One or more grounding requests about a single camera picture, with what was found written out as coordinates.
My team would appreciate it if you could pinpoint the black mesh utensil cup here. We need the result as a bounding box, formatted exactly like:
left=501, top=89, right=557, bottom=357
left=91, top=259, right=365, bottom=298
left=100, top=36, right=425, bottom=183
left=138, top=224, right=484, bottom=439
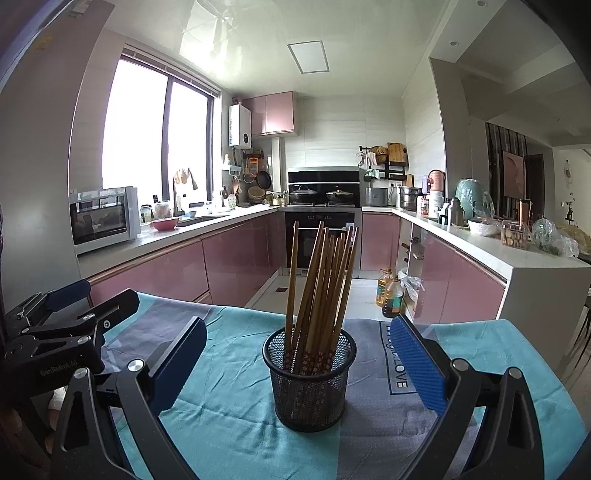
left=263, top=328, right=356, bottom=433

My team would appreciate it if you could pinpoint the single wooden chopstick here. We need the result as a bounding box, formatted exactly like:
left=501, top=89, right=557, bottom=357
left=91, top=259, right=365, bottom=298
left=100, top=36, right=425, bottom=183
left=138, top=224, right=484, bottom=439
left=283, top=221, right=298, bottom=371

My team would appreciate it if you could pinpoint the white microwave oven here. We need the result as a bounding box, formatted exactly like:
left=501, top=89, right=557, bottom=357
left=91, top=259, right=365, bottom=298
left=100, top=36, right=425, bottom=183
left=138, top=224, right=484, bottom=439
left=69, top=186, right=140, bottom=255

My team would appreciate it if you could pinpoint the red bowl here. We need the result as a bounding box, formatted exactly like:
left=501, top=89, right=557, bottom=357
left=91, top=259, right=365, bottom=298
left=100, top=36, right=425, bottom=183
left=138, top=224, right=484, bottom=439
left=150, top=217, right=179, bottom=232

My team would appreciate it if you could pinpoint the teal grey tablecloth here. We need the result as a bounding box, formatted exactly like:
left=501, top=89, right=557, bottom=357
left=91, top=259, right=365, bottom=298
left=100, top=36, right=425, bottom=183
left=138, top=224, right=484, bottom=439
left=91, top=289, right=588, bottom=480

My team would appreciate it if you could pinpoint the yellow cooking oil bottle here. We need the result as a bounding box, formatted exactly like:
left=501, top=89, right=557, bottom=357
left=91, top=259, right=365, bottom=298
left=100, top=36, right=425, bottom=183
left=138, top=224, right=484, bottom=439
left=376, top=267, right=394, bottom=307

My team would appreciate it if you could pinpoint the clear snack container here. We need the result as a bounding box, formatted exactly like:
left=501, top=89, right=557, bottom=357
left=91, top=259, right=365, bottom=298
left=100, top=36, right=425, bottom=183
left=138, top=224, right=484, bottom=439
left=500, top=220, right=530, bottom=250

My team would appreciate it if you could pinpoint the white bowl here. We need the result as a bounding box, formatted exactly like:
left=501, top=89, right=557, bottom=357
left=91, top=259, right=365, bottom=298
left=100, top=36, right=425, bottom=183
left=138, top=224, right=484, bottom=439
left=468, top=218, right=500, bottom=237

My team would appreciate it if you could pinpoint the black wok with lid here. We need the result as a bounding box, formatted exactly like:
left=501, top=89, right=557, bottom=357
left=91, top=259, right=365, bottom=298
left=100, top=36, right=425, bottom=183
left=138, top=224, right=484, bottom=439
left=290, top=185, right=318, bottom=205

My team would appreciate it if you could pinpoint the white water heater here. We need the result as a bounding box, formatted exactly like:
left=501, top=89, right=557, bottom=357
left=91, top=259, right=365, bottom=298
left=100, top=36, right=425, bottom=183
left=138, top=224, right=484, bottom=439
left=228, top=103, right=252, bottom=149

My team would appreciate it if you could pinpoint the black built-in oven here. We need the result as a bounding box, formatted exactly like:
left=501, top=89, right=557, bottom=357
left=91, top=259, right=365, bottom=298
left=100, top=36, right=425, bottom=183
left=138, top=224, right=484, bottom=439
left=284, top=206, right=363, bottom=278

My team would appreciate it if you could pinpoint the steel stock pot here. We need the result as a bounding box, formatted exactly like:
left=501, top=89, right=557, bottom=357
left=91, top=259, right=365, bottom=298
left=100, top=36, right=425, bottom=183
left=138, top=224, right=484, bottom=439
left=398, top=186, right=423, bottom=211

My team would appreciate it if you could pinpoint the black range hood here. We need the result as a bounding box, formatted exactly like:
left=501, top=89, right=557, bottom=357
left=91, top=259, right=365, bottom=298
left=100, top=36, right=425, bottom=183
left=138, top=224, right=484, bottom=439
left=287, top=167, right=362, bottom=193

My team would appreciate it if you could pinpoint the pink kettle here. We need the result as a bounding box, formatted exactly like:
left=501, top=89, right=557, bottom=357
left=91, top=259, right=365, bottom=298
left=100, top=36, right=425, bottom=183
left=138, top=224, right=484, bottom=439
left=428, top=169, right=446, bottom=194

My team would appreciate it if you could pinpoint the black pot with lid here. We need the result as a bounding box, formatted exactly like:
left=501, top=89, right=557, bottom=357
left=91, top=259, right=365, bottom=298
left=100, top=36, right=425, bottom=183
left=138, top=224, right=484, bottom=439
left=325, top=188, right=355, bottom=205

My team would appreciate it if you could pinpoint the ceiling light panel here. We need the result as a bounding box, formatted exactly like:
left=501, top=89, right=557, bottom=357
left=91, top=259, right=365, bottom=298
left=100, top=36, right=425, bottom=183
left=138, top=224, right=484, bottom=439
left=287, top=40, right=329, bottom=75

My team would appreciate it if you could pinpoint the pink wall cabinet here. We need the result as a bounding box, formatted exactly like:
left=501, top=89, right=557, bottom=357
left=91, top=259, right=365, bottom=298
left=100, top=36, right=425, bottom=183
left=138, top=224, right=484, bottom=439
left=242, top=91, right=297, bottom=137

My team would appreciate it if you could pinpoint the black wall shelf rack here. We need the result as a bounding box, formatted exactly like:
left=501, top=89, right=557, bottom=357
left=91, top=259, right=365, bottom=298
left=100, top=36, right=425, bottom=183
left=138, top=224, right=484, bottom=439
left=358, top=142, right=409, bottom=182

